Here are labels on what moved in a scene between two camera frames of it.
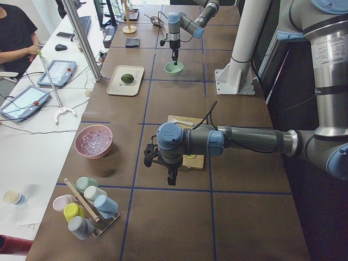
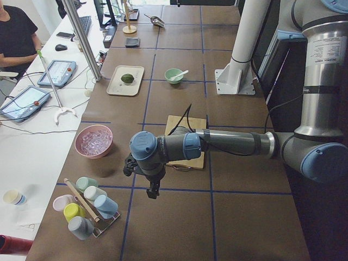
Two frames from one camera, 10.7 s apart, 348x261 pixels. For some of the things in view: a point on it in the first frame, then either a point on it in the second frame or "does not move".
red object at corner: [10, 244] does not move
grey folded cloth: [132, 42] does not move
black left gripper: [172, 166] to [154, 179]
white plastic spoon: [184, 123] to [181, 74]
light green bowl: [174, 69] to [171, 73]
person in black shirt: [19, 41] does not move
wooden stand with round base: [128, 29] does not move
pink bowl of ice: [94, 141] does not move
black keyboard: [86, 21] does not move
